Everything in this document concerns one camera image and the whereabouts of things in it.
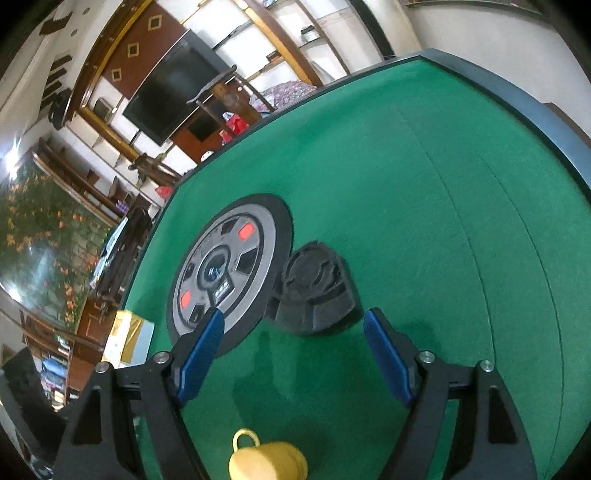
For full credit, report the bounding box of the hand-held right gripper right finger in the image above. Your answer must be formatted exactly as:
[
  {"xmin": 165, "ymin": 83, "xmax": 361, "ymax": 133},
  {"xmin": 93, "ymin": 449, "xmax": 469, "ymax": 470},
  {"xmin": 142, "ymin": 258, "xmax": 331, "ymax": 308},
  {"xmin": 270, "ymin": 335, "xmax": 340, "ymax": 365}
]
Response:
[{"xmin": 363, "ymin": 308, "xmax": 539, "ymax": 480}]

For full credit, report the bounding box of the orange flower painting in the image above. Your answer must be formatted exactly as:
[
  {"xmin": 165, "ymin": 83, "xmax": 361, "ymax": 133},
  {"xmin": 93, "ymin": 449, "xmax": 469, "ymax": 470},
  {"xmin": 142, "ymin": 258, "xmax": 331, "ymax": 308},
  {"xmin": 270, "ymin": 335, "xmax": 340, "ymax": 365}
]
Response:
[{"xmin": 0, "ymin": 157, "xmax": 116, "ymax": 324}]

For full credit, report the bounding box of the grey toy car wheel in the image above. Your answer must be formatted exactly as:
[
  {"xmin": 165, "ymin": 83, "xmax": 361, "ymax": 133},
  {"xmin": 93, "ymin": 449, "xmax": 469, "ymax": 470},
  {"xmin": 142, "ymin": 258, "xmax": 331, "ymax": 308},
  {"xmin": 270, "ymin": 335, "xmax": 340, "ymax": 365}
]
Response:
[{"xmin": 166, "ymin": 194, "xmax": 294, "ymax": 358}]

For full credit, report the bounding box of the dark wooden bench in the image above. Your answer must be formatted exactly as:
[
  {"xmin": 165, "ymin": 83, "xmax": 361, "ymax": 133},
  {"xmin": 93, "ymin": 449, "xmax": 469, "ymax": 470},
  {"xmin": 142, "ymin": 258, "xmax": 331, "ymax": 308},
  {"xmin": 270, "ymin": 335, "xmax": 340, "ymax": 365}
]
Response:
[{"xmin": 90, "ymin": 208, "xmax": 154, "ymax": 308}]

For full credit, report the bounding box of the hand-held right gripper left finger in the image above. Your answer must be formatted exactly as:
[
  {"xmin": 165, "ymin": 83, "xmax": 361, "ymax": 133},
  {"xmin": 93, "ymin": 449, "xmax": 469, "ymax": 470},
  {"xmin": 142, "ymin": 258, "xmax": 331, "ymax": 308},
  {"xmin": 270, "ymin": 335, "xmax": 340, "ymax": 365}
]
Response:
[{"xmin": 55, "ymin": 307, "xmax": 225, "ymax": 480}]

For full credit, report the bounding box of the floral cloth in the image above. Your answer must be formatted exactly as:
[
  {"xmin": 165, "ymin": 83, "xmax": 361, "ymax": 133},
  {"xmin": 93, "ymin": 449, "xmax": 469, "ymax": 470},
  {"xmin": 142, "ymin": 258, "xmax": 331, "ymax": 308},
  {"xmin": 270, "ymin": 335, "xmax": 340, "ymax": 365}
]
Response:
[{"xmin": 249, "ymin": 79, "xmax": 319, "ymax": 113}]

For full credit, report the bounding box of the black round ribbed lid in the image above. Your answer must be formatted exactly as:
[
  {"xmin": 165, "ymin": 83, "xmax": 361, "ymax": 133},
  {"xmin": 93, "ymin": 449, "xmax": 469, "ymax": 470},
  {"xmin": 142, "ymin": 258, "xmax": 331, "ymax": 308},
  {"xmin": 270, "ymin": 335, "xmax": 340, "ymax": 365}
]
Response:
[{"xmin": 268, "ymin": 240, "xmax": 363, "ymax": 337}]

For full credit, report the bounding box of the pale yellow mug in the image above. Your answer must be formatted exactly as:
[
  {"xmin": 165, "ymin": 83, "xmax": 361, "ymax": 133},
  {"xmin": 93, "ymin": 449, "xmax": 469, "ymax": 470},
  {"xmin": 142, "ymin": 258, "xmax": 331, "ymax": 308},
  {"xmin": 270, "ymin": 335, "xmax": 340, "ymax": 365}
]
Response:
[{"xmin": 228, "ymin": 428, "xmax": 309, "ymax": 480}]

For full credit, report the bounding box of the dark wall ornament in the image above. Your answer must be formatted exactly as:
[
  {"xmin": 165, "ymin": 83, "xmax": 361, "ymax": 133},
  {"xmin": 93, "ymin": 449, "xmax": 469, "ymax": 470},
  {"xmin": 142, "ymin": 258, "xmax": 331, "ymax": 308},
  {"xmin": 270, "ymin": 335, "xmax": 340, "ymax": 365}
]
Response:
[{"xmin": 39, "ymin": 9, "xmax": 75, "ymax": 131}]

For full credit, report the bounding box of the black television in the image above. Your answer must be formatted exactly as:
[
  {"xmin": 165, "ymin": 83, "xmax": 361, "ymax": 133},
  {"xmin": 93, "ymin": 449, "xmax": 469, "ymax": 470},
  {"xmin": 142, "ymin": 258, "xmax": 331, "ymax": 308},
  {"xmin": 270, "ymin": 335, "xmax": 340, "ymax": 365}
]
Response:
[{"xmin": 122, "ymin": 28, "xmax": 232, "ymax": 146}]

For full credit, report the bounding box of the red bag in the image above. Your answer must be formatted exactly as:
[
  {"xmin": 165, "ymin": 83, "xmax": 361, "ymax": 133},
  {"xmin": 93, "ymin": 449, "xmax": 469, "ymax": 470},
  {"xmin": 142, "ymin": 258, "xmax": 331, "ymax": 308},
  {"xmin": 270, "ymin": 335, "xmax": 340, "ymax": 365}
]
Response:
[{"xmin": 219, "ymin": 112, "xmax": 250, "ymax": 140}]

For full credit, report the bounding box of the wooden chair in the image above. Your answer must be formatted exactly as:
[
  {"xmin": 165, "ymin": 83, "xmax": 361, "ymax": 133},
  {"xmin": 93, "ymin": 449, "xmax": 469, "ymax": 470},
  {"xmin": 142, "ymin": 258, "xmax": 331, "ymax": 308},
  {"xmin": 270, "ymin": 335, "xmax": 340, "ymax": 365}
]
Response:
[{"xmin": 187, "ymin": 65, "xmax": 278, "ymax": 127}]

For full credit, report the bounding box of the yellow and white box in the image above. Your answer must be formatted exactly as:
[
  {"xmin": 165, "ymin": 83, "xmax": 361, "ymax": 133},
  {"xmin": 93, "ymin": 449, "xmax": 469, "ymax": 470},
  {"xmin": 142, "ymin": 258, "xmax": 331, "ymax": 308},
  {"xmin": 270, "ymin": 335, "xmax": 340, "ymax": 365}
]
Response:
[{"xmin": 100, "ymin": 309, "xmax": 155, "ymax": 365}]

